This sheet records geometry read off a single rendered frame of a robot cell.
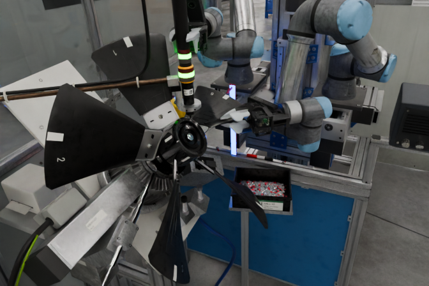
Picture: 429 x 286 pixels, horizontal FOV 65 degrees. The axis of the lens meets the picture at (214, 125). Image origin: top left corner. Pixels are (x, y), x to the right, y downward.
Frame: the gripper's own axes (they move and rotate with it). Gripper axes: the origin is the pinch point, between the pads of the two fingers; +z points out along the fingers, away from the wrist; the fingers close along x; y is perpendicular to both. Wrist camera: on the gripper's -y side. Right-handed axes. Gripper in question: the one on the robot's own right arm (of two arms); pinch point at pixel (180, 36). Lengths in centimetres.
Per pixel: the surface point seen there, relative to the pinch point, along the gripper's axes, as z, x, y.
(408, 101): -21, -63, 24
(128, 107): -69, 60, 58
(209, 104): -17.5, -1.9, 27.4
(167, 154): 13.4, 1.7, 28.1
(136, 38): -8.3, 16.9, 3.0
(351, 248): -28, -58, 97
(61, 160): 33.1, 17.2, 18.4
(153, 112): 3.6, 8.9, 20.9
